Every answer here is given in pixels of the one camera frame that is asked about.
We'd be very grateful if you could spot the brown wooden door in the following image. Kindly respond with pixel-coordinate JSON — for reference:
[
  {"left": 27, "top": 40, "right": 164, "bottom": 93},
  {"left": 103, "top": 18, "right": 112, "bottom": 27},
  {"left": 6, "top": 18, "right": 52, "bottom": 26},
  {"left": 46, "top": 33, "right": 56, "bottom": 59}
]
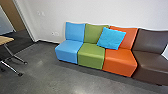
[{"left": 0, "top": 0, "right": 26, "bottom": 33}]

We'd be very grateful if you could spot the green sofa seat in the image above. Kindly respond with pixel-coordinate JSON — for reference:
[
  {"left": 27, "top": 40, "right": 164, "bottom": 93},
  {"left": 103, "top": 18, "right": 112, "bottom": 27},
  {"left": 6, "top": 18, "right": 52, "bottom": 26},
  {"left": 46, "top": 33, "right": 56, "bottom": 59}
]
[{"left": 77, "top": 23, "right": 110, "bottom": 70}]

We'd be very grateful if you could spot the blue sofa seat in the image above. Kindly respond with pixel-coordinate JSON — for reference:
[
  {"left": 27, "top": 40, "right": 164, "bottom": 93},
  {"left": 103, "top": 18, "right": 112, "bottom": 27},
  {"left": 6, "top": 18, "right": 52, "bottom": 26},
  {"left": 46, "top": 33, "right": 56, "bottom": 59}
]
[{"left": 54, "top": 21, "right": 86, "bottom": 64}]

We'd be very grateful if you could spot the cyan square cushion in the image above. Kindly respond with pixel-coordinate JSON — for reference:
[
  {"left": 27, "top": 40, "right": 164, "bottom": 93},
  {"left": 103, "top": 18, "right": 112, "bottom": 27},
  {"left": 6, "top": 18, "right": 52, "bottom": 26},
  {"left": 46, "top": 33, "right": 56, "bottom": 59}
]
[{"left": 96, "top": 26, "right": 127, "bottom": 51}]

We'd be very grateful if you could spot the orange sofa seat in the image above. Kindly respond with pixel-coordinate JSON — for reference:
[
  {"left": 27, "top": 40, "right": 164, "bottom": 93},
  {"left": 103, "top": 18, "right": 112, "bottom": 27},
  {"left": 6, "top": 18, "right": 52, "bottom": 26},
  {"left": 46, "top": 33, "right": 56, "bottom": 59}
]
[{"left": 101, "top": 25, "right": 139, "bottom": 78}]

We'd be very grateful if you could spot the brown sofa seat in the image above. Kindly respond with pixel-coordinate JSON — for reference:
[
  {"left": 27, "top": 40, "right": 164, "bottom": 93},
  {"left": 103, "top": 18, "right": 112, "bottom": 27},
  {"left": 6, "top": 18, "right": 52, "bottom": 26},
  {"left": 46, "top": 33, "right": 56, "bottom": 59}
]
[{"left": 131, "top": 28, "right": 168, "bottom": 87}]

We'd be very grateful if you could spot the frosted glass partition panel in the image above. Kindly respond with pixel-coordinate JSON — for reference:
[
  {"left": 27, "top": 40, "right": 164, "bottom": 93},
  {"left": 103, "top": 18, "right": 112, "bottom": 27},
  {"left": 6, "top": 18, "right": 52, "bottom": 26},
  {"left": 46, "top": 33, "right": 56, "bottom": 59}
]
[{"left": 0, "top": 6, "right": 14, "bottom": 36}]

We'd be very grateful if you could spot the white wall outlet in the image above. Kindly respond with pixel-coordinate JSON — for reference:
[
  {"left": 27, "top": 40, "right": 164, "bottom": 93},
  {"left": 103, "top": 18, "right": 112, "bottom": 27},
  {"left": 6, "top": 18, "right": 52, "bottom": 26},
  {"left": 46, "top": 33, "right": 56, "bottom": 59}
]
[{"left": 50, "top": 31, "right": 60, "bottom": 37}]

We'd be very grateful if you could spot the white light switch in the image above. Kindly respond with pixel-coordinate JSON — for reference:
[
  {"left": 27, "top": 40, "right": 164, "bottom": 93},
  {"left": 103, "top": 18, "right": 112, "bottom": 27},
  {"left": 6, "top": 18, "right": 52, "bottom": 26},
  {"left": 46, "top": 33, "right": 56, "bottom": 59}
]
[{"left": 37, "top": 11, "right": 45, "bottom": 17}]

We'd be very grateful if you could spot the grey door frame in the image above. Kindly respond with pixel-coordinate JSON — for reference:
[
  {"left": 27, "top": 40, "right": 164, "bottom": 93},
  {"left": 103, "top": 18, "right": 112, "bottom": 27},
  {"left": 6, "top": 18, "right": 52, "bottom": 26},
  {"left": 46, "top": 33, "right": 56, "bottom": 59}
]
[{"left": 13, "top": 0, "right": 38, "bottom": 43}]

